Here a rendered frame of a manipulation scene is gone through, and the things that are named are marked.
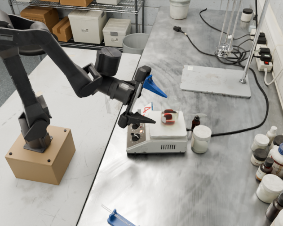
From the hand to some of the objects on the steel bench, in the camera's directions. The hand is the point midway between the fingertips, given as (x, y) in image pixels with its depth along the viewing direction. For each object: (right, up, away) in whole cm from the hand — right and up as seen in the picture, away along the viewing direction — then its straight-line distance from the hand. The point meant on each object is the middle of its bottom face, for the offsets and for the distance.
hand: (150, 105), depth 76 cm
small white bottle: (+42, -13, +18) cm, 47 cm away
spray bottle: (+63, +46, +84) cm, 114 cm away
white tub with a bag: (+22, +61, +101) cm, 120 cm away
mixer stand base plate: (+31, +12, +46) cm, 57 cm away
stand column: (+42, +12, +44) cm, 62 cm away
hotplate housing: (+3, -12, +19) cm, 23 cm away
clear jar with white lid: (+17, -14, +17) cm, 28 cm away
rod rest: (-7, -33, -4) cm, 34 cm away
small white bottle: (+47, -13, +18) cm, 52 cm away
